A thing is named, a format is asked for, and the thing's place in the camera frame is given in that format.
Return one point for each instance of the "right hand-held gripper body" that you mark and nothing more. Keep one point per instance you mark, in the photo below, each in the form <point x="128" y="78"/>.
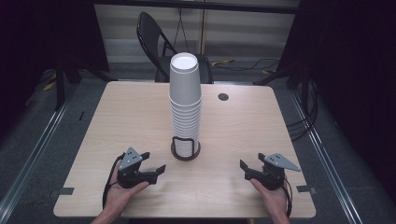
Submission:
<point x="274" y="171"/>

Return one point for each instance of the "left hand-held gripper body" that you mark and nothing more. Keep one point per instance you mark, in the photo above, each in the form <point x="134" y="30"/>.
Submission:
<point x="130" y="161"/>

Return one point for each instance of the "single white paper cup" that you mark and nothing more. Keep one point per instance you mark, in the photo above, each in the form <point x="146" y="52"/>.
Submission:
<point x="184" y="81"/>

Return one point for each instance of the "person's right hand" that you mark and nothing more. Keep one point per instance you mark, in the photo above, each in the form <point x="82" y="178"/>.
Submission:
<point x="274" y="199"/>

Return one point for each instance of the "person's left hand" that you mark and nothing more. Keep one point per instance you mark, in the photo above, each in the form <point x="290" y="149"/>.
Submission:
<point x="120" y="196"/>

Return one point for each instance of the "grey tape strip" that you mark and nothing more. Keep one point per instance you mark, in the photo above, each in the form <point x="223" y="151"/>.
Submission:
<point x="63" y="191"/>
<point x="305" y="188"/>

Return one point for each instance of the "dark round table grommet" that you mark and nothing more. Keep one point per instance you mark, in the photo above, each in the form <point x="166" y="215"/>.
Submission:
<point x="223" y="96"/>

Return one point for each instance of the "yellow floor tape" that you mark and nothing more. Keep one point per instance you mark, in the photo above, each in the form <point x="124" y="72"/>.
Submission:
<point x="49" y="86"/>
<point x="221" y="62"/>

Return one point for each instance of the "black folding chair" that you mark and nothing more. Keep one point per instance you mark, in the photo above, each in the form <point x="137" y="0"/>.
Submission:
<point x="149" y="34"/>

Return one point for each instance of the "dark curtain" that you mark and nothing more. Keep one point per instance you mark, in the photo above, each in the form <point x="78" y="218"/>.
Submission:
<point x="351" y="62"/>
<point x="46" y="34"/>

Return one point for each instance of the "metal floor rail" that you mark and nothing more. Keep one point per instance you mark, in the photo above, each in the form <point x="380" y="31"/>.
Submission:
<point x="323" y="155"/>
<point x="34" y="149"/>

